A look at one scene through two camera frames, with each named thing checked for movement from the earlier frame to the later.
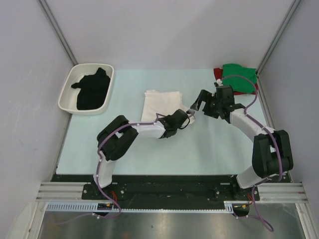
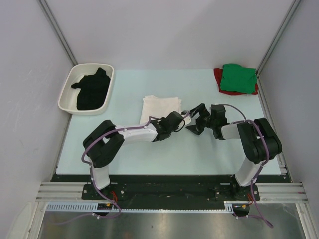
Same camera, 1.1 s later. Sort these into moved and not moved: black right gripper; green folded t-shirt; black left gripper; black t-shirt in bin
Moved: black right gripper
Not moved: black left gripper; black t-shirt in bin; green folded t-shirt
